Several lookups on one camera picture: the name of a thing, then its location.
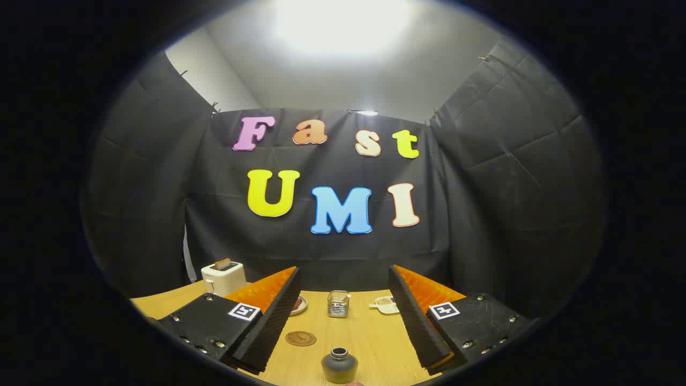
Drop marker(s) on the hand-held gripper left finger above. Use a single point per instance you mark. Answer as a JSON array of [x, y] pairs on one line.
[[268, 327]]

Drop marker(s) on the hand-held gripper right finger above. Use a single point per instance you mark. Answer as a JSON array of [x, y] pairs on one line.
[[418, 327]]

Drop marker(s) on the round brown coaster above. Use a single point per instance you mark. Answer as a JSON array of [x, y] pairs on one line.
[[300, 338]]

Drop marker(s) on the silver bottle with green label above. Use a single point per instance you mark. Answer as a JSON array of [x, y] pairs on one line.
[[339, 367]]

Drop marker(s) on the white divided seed dish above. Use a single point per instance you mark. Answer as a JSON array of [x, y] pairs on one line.
[[387, 304]]

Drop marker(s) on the white round plate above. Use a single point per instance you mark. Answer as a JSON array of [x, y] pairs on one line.
[[300, 305]]

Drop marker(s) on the wooden table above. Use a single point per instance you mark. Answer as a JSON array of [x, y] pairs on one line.
[[370, 343]]

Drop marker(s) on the white toaster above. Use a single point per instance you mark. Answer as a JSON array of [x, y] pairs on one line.
[[225, 281]]

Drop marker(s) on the brown toast slice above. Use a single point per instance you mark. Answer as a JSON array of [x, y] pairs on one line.
[[222, 264]]

